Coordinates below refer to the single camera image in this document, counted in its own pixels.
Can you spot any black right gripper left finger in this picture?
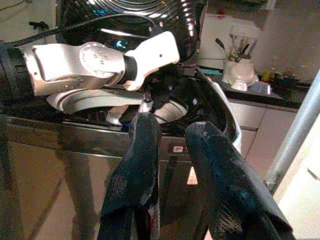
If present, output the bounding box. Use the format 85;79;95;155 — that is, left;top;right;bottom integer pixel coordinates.
98;112;162;240

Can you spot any clear glass utensil holder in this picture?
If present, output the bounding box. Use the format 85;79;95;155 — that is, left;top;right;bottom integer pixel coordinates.
228;24;258;62

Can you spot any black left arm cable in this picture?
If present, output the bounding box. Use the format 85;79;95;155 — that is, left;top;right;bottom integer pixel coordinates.
12;13;157;47

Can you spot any black utensil handle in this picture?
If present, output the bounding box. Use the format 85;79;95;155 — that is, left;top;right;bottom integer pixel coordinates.
215;37;227;60

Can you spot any white kitchen cabinet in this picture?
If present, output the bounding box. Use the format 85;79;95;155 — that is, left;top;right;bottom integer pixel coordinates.
228;98;298;173

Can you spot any white ceramic container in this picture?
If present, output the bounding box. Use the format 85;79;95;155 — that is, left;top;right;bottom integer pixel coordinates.
221;61;260;91

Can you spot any small bluish bowl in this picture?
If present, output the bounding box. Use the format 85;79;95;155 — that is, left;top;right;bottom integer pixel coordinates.
251;81;272;95

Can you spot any black top-load washing machine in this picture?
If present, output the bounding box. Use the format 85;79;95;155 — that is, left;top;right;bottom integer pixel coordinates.
0;0;243;240

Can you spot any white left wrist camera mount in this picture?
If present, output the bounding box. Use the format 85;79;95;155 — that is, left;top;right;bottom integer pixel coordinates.
124;31;181;91

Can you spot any black glass washing machine lid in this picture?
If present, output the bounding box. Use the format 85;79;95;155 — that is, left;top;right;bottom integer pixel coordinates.
56;0;209;63

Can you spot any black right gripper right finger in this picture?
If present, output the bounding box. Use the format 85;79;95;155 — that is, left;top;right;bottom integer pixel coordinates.
184;121;296;240

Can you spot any black kitchen countertop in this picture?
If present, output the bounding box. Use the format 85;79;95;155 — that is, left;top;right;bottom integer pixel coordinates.
199;66;313;111

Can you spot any grey metal pipe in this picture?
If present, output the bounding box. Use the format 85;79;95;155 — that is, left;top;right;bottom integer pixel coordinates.
264;72;320;193

